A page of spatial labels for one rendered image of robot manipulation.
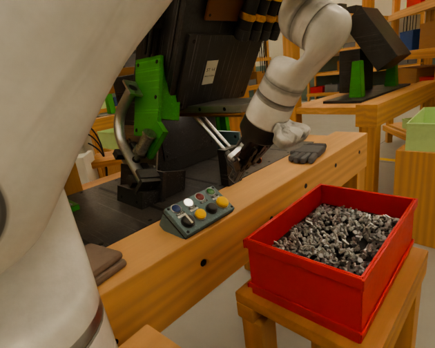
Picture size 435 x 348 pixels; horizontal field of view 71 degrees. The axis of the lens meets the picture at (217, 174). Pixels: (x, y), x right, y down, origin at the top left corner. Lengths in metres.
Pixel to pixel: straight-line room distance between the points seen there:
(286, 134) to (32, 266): 0.40
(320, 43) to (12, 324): 0.44
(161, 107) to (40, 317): 0.68
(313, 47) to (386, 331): 0.44
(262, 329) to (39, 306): 0.51
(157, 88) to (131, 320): 0.54
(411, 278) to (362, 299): 0.22
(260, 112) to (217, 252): 0.33
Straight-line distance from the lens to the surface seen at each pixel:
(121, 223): 0.78
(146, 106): 0.87
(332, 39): 0.47
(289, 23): 0.50
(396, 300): 0.66
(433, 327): 1.85
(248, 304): 0.65
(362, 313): 0.53
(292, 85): 0.51
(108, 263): 0.58
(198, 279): 0.69
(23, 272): 0.24
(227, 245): 0.73
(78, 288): 0.23
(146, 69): 0.89
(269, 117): 0.53
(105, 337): 0.25
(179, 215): 0.65
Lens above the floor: 1.21
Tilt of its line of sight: 18 degrees down
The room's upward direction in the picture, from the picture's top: 7 degrees counter-clockwise
